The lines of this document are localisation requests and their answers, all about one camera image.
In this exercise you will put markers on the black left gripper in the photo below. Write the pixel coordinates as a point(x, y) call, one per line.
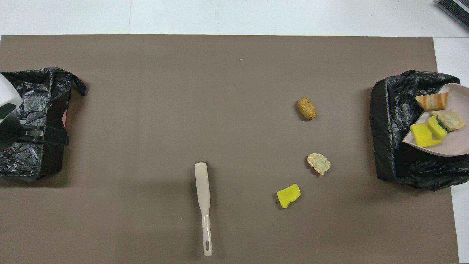
point(9, 130)

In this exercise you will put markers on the beige hand brush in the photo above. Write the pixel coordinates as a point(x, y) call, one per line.
point(201, 183)

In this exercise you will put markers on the yellow sponge piece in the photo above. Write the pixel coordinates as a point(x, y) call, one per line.
point(288, 195)
point(421, 135)

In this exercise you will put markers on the large striped croissant piece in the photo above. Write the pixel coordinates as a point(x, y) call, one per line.
point(432, 102)

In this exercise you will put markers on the yellow sponge with green pad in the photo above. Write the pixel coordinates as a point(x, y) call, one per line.
point(438, 127)

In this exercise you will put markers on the small flaky croissant piece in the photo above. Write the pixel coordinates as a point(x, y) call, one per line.
point(452, 120)

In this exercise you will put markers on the beige plastic dustpan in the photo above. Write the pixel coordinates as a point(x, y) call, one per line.
point(458, 143)

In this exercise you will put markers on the black bag lined bin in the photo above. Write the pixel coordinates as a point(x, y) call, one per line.
point(36, 91)
point(388, 128)

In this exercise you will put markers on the brown table mat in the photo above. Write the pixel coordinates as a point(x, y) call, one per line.
point(146, 128)

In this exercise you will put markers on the brown oval bread roll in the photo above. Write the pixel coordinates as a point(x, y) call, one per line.
point(306, 108)

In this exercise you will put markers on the pale crumpled chip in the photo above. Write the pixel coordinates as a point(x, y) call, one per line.
point(318, 163)

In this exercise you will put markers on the dark ribbed device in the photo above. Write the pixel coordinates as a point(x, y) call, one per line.
point(458, 9)

